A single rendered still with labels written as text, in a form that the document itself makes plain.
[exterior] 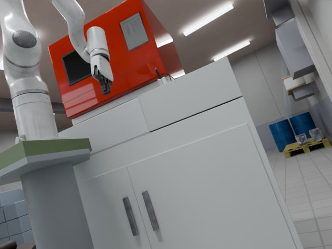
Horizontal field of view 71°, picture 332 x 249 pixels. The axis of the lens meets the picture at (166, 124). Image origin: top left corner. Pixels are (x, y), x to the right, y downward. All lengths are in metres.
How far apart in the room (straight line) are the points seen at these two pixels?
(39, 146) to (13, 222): 4.00
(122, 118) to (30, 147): 0.34
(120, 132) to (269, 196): 0.56
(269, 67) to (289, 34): 4.54
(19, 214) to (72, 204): 3.80
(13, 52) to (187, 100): 0.61
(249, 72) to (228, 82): 8.64
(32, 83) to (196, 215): 0.72
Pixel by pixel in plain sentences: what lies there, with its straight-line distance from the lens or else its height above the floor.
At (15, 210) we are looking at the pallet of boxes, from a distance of 4.63.
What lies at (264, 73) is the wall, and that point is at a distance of 9.39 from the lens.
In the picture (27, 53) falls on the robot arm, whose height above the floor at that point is 1.19.
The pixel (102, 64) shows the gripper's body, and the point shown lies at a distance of 1.06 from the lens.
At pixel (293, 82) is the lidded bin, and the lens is 5.85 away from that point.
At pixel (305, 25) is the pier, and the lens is 4.00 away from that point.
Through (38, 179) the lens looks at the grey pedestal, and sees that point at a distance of 0.83.
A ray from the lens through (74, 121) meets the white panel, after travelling 1.87.
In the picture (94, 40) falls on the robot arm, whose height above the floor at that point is 1.30.
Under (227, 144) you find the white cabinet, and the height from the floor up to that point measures 0.69.
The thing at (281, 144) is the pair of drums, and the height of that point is 0.20.
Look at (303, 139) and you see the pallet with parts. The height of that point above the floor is 0.27.
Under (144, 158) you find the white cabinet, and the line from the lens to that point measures 0.88.
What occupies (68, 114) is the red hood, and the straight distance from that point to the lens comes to 1.84.
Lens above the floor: 0.69
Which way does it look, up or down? 9 degrees up
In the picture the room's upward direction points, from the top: 19 degrees counter-clockwise
